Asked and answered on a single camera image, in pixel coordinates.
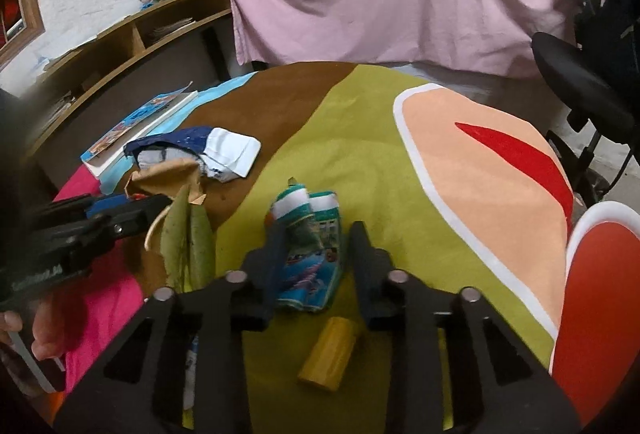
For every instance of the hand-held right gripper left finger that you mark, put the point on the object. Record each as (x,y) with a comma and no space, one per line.
(274,259)

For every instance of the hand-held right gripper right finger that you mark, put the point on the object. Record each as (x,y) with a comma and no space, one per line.
(361,264)

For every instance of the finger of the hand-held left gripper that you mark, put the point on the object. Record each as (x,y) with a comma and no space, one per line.
(140,214)
(65,209)

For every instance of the brown paper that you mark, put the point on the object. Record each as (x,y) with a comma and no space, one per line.
(160,179)

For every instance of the teal snack packet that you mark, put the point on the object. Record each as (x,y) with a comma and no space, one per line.
(315,274)

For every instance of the red bin with white rim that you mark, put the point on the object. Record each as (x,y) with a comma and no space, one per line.
(600,304)

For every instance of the person's left hand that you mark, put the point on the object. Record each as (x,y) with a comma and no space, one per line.
(47,329)

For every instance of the white book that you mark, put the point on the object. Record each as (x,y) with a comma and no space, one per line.
(150,129)

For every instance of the colourful picture book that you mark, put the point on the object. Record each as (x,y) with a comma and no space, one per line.
(135,119)

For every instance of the yellow cylinder tube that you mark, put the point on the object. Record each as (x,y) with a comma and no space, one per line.
(327,354)

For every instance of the crumpled blue white package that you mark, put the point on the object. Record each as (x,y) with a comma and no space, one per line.
(230,154)

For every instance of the colourful printed blanket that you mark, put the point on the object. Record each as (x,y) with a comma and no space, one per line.
(350,154)

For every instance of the wooden shelf unit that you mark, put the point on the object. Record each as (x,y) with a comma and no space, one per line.
(165,9)

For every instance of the black office chair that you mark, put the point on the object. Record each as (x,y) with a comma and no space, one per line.
(580,74)

